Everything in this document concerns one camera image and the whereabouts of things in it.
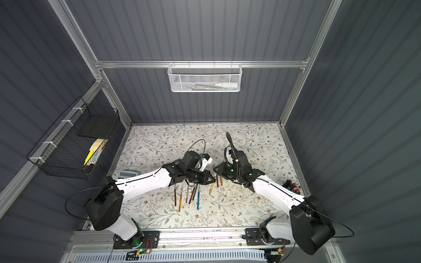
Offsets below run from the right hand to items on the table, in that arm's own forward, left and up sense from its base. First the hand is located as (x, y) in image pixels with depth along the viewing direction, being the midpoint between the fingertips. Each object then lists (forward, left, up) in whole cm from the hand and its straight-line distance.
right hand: (216, 169), depth 81 cm
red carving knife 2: (-8, +13, -13) cm, 20 cm away
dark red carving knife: (-12, +21, -13) cm, 28 cm away
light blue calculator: (+2, +52, -10) cm, 53 cm away
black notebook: (+15, +59, +16) cm, 63 cm away
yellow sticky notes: (+3, +56, +13) cm, 58 cm away
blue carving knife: (-15, +9, -13) cm, 22 cm away
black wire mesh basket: (+4, +64, +15) cm, 66 cm away
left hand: (-8, -1, -1) cm, 8 cm away
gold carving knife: (-12, +19, -14) cm, 26 cm away
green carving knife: (-6, +11, -14) cm, 19 cm away
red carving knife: (-6, -1, -1) cm, 6 cm away
